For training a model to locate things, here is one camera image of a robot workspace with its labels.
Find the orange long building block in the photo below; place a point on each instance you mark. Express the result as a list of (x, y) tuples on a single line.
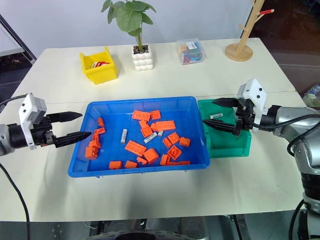
[(135, 147), (142, 115), (166, 125)]

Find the blue plastic bin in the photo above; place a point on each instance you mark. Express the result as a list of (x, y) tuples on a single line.
[(112, 150)]

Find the red white yellow rings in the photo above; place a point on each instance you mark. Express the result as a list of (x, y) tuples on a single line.
[(100, 64)]

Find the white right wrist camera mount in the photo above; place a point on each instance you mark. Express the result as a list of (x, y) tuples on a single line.
[(255, 92)]

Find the wooden tree stand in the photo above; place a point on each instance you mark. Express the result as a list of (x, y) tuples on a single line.
[(238, 51)]

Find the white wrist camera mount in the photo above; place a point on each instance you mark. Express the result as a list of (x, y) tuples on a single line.
[(29, 110), (255, 92)]

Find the green plastic tray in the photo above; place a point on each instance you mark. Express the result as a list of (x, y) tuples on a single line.
[(225, 147)]

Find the white bubble plant pot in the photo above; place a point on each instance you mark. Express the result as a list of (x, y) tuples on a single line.
[(143, 61)]

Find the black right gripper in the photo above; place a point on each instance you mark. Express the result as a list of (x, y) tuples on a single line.
[(244, 117)]

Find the yellow plastic bin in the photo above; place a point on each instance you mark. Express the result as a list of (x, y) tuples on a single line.
[(102, 75)]

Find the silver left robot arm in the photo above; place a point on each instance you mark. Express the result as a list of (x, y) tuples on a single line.
[(4, 141)]

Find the orange flat building block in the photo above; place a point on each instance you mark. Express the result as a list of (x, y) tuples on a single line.
[(184, 162), (173, 163)]

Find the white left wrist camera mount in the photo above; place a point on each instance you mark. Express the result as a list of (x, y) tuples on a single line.
[(29, 110)]

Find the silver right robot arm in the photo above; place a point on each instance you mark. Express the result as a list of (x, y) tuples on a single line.
[(296, 121)]

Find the clear plastic bag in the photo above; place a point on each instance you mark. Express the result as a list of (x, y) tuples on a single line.
[(312, 95)]

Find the green leafy plant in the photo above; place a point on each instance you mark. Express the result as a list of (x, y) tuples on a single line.
[(130, 16)]

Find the clear plastic box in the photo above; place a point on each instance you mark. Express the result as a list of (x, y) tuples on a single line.
[(192, 51)]

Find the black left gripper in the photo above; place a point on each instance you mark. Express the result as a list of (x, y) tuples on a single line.
[(43, 136)]

